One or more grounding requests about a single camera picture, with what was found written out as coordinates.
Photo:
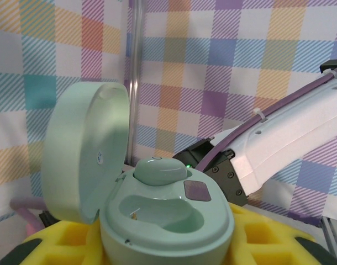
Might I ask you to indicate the pink cylinder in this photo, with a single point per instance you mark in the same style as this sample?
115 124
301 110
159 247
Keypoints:
22 212

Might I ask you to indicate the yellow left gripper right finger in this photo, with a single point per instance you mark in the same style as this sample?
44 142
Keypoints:
268 243

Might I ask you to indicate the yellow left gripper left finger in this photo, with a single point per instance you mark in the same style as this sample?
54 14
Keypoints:
69 245

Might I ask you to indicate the mint green earbud charging case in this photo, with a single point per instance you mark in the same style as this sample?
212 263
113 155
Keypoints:
83 138

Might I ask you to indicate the aluminium mounting rail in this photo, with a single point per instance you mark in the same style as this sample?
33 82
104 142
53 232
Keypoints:
334 226

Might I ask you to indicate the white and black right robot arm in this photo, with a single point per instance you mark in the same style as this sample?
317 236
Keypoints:
290 138

